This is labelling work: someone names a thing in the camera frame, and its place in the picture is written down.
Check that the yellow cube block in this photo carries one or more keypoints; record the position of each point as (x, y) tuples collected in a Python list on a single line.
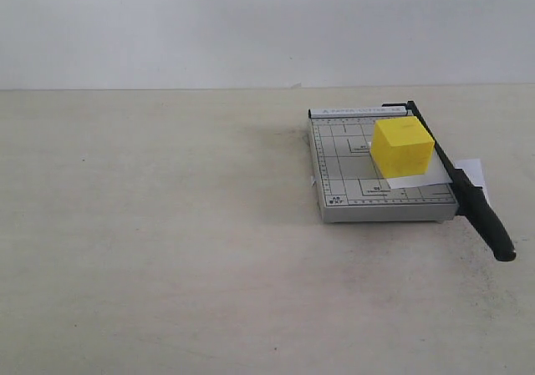
[(401, 147)]

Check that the black cutter blade arm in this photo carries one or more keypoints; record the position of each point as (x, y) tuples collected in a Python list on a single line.
[(471, 199)]

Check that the grey paper cutter base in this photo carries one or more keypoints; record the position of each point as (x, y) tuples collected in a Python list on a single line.
[(350, 187)]

